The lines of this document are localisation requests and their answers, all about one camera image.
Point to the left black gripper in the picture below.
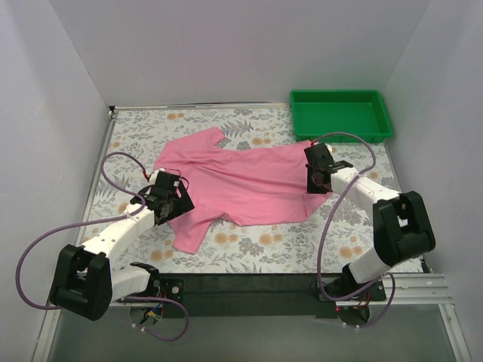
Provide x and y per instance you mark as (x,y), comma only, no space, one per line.
(183,201)

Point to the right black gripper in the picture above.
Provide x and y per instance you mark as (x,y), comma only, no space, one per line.
(312,178)

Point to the pink t shirt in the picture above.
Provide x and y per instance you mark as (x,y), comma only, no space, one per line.
(260,186)

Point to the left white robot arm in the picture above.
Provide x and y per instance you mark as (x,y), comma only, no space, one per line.
(98,256)

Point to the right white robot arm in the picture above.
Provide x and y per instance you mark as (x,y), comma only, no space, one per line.
(401,226)

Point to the green plastic bin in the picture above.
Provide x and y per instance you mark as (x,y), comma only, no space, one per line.
(360,112)

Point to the floral patterned table mat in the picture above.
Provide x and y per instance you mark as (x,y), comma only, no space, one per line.
(338,233)

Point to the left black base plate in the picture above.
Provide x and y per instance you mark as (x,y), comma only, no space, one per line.
(170,288)

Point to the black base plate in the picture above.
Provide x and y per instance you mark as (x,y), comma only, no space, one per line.
(334,290)
(170,288)

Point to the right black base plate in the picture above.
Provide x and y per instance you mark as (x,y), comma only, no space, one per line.
(334,290)

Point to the aluminium frame rail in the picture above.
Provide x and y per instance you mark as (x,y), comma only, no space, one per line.
(140,312)

